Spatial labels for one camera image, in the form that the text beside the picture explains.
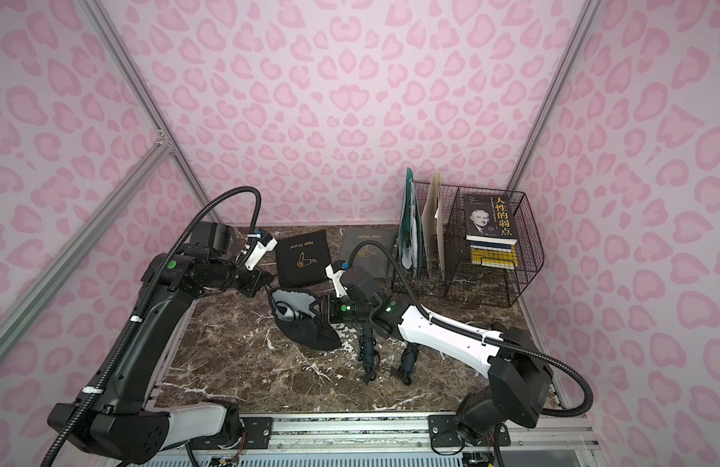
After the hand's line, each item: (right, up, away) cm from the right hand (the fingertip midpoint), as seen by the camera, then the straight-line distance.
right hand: (315, 309), depth 74 cm
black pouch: (-8, -4, +8) cm, 12 cm away
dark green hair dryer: (+14, -15, +10) cm, 23 cm away
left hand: (-11, +9, -1) cm, 14 cm away
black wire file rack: (+45, +17, +19) cm, 52 cm away
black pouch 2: (-11, +11, +33) cm, 37 cm away
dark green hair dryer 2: (+25, -16, +9) cm, 31 cm away
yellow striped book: (+49, +13, +8) cm, 52 cm away
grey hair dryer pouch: (+13, +16, +39) cm, 44 cm away
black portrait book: (+52, +25, +17) cm, 60 cm away
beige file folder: (+32, +24, +12) cm, 42 cm away
